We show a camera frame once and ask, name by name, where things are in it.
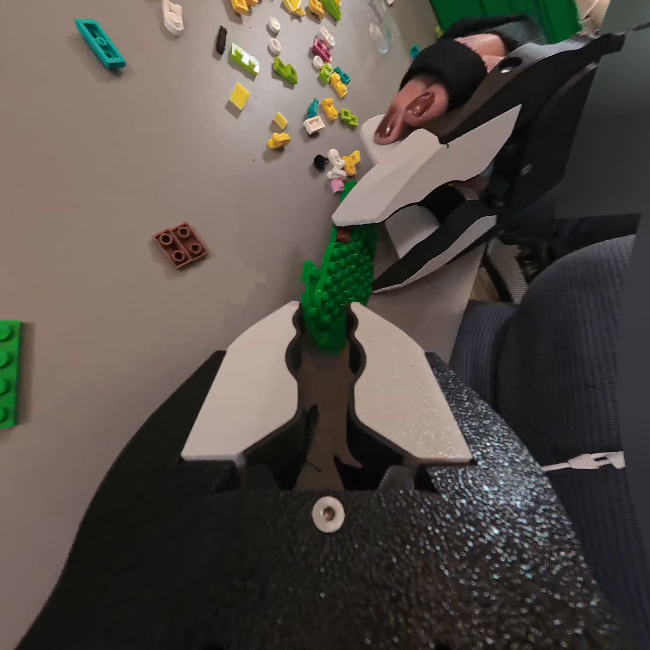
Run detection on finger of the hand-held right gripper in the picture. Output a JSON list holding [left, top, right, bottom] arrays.
[[331, 104, 523, 228], [372, 199, 498, 294]]

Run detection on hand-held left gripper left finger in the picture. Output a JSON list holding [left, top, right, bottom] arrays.
[[180, 300, 322, 468]]

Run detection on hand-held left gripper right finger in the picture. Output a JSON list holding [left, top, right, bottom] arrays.
[[348, 304, 476, 465]]

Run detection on green lego baseplate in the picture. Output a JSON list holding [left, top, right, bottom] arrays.
[[301, 180, 379, 356]]

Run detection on brown lego plate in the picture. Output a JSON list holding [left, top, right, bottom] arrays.
[[154, 222, 209, 270]]

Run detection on scattered small lego pieces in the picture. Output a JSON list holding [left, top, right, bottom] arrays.
[[161, 0, 362, 195]]

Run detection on green rectangular lego plate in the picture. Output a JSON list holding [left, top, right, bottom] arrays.
[[0, 321, 24, 430]]

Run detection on teal lego plate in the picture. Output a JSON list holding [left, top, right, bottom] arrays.
[[75, 19, 127, 70]]

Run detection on person's right hand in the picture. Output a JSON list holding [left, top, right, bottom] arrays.
[[375, 75, 451, 146]]

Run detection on green plastic bin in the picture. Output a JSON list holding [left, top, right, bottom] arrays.
[[429, 0, 584, 44]]

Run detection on clear plastic bag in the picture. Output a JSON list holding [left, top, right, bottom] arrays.
[[368, 0, 403, 56]]

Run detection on white drawstring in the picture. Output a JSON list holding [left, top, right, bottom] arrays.
[[542, 451, 626, 472]]

